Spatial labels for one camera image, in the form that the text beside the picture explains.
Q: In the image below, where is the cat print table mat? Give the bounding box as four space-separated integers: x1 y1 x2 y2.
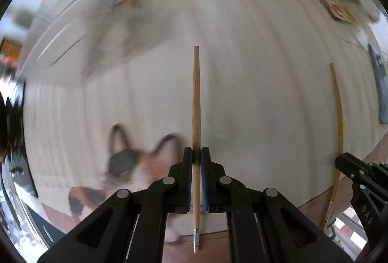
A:
21 0 387 232

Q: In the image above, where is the red white snack packet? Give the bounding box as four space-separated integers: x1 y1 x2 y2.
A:
323 0 356 23

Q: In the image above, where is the blue grey phone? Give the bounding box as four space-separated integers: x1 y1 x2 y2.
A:
368 44 388 125

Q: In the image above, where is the clear plastic utensil organizer tray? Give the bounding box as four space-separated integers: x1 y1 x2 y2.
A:
18 0 174 86

